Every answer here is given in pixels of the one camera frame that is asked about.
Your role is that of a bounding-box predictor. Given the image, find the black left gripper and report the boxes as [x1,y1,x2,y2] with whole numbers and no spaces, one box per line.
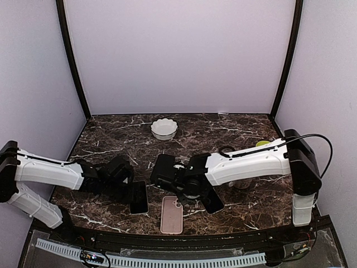
[102,181,144,203]

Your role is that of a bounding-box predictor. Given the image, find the silver smartphone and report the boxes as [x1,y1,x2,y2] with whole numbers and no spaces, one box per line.
[129,181,148,215]

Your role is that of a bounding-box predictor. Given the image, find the clear phone case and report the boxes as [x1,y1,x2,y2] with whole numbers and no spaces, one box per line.
[201,186,225,215]

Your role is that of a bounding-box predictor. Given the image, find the pink phone case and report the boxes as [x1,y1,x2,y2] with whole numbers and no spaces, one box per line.
[160,196,183,235]

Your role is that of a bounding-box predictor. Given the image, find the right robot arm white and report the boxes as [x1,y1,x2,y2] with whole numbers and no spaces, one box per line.
[150,129,325,242]

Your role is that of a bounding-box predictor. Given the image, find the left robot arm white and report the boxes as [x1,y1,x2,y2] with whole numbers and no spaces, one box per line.
[1,141,142,243]

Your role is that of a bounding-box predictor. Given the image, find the white patterned mug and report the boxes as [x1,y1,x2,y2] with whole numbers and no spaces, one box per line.
[228,179,252,189]

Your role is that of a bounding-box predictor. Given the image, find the white scalloped ceramic bowl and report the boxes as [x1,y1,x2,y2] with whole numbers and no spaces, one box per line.
[151,118,178,141]

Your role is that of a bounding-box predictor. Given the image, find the green circuit board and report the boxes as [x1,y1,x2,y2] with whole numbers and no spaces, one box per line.
[79,251,104,265]

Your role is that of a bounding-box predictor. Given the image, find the green bowl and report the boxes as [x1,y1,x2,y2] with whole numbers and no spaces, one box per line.
[255,140,271,147]

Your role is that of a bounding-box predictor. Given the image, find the black front rail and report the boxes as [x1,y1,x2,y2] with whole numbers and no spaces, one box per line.
[50,206,335,253]

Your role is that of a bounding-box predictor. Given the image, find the white slotted cable duct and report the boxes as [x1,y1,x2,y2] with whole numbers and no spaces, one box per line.
[35,238,267,267]

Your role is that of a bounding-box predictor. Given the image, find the black frame post left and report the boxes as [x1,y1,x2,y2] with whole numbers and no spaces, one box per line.
[55,0,91,121]

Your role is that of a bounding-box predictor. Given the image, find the black frame post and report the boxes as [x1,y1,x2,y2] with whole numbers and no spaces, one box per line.
[269,0,303,121]
[55,0,91,121]

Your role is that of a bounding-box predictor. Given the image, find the black frame post right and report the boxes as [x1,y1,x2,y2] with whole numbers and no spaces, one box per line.
[269,0,303,121]

